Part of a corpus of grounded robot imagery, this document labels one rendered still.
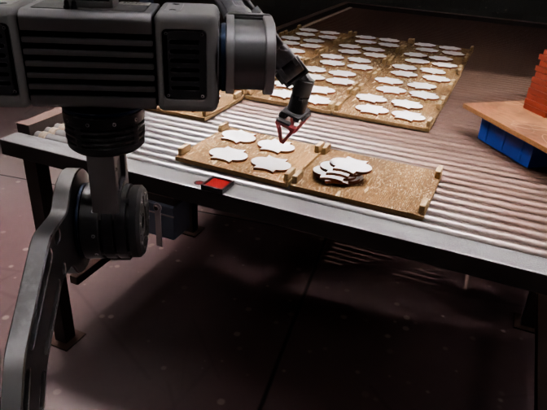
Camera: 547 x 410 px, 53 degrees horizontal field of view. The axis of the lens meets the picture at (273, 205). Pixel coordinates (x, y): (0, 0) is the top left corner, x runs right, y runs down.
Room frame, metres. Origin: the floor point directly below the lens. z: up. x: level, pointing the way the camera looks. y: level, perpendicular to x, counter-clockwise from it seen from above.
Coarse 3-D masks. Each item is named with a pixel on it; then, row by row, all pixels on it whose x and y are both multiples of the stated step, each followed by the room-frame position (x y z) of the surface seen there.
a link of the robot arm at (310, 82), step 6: (300, 78) 1.60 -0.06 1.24; (306, 78) 1.60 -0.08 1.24; (312, 78) 1.64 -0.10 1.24; (294, 84) 1.62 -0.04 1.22; (300, 84) 1.59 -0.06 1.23; (306, 84) 1.59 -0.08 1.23; (312, 84) 1.60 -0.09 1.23; (294, 90) 1.61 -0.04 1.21; (300, 90) 1.59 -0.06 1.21; (306, 90) 1.59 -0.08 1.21; (300, 96) 1.59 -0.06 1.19; (306, 96) 1.60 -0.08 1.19
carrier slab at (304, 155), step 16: (208, 144) 1.81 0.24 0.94; (224, 144) 1.82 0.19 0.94; (240, 144) 1.83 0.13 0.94; (256, 144) 1.84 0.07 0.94; (304, 144) 1.86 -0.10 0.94; (176, 160) 1.69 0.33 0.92; (192, 160) 1.66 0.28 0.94; (208, 160) 1.67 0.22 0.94; (288, 160) 1.70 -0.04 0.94; (304, 160) 1.71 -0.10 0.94; (240, 176) 1.59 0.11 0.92; (256, 176) 1.57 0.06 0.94; (272, 176) 1.57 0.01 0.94
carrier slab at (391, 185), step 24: (312, 168) 1.65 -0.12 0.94; (384, 168) 1.68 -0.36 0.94; (408, 168) 1.69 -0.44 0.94; (312, 192) 1.49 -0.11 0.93; (336, 192) 1.48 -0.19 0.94; (360, 192) 1.49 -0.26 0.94; (384, 192) 1.50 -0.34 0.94; (408, 192) 1.51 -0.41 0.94; (432, 192) 1.52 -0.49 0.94; (408, 216) 1.38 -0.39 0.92
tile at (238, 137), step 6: (228, 132) 1.92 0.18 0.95; (234, 132) 1.92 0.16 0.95; (240, 132) 1.93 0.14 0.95; (246, 132) 1.93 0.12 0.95; (222, 138) 1.86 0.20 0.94; (228, 138) 1.85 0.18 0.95; (234, 138) 1.86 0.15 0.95; (240, 138) 1.86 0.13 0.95; (246, 138) 1.86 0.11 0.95; (252, 138) 1.87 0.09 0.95
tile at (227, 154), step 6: (210, 150) 1.73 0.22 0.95; (216, 150) 1.73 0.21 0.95; (222, 150) 1.73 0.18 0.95; (228, 150) 1.74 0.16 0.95; (234, 150) 1.74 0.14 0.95; (240, 150) 1.74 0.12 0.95; (216, 156) 1.68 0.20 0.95; (222, 156) 1.69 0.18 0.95; (228, 156) 1.69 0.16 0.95; (234, 156) 1.69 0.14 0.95; (240, 156) 1.69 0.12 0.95; (246, 156) 1.70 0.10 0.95; (228, 162) 1.65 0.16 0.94; (234, 162) 1.66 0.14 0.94; (240, 162) 1.67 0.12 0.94
